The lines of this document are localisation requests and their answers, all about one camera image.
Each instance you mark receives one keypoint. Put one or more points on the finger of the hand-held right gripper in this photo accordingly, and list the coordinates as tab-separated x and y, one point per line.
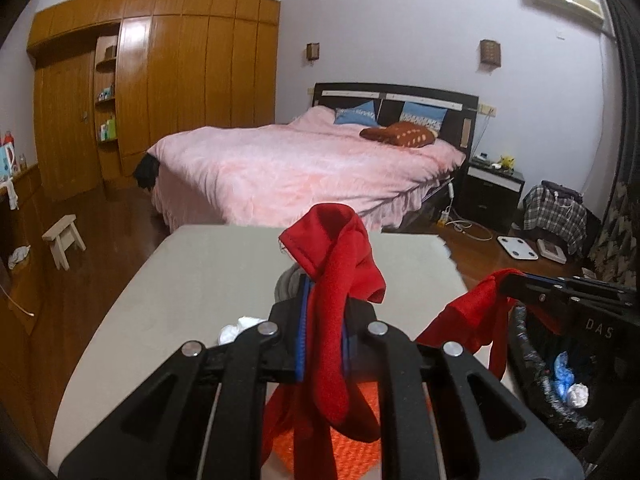
525	289
600	286

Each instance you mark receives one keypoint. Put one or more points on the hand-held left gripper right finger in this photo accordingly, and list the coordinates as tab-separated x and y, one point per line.
362	320

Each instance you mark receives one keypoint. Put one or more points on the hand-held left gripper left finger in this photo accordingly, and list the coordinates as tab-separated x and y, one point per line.
300	355

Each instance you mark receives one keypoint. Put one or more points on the red cloth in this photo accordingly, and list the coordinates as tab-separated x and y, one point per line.
330	280

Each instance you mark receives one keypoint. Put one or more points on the white tissue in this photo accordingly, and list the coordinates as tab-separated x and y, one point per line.
240	327
577	395

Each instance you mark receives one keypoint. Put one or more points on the blue plastic film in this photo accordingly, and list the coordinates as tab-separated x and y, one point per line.
562	372

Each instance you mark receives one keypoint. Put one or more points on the grey cloth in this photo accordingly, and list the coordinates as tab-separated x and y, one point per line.
287	282

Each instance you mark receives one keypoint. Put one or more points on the black lined trash bin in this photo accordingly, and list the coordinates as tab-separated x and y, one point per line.
540	385

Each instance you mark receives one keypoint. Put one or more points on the orange foam net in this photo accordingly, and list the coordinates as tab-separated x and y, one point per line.
357	452

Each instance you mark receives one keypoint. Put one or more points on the white bathroom scale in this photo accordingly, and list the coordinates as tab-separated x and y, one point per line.
517	247

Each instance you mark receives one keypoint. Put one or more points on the scale with dark centre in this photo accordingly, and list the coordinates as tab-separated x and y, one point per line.
551	250

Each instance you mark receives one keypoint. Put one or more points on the plaid covered bag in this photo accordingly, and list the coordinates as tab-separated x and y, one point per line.
555	215

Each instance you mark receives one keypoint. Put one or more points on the dark nightstand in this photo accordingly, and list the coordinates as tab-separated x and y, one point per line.
492	195

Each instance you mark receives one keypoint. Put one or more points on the dark clothing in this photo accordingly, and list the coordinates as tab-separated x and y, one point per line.
562	190

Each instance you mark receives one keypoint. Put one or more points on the dark patterned curtain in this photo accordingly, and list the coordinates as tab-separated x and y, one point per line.
625	160

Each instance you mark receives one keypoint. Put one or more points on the yellow plush toy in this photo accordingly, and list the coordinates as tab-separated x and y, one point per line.
507	161

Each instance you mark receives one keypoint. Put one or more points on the bed with pink cover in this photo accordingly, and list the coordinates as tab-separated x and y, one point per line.
280	170

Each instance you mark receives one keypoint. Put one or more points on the brown dotted pillow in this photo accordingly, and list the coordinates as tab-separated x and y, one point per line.
397	135

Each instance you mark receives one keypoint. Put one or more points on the blue pillow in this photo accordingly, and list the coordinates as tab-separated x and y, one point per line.
356	116
422	117

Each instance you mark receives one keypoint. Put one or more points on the black cloth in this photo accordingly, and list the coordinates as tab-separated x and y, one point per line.
147	172

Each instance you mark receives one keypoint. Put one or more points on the small white stool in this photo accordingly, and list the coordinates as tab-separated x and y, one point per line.
62	237

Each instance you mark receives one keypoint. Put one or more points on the wooden wardrobe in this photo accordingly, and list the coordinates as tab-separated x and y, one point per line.
200	75

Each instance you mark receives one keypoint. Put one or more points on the green bottle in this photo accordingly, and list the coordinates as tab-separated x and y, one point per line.
109	127

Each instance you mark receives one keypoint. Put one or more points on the white rag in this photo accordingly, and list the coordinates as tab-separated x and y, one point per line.
19	256

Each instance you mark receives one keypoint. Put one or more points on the white hanging cloth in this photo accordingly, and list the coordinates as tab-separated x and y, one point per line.
12	195

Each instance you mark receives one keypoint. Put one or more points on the light blue kettle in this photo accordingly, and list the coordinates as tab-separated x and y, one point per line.
5	160

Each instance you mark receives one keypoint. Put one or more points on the red bottle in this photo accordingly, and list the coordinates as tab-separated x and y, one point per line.
7	137

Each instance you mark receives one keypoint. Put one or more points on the wall socket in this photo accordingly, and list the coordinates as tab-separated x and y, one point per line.
487	109

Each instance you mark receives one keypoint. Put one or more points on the dark wooden bed frame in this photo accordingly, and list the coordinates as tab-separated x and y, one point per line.
450	105

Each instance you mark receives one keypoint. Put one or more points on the wooden wall lamp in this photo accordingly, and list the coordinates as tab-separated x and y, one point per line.
312	51
490	52

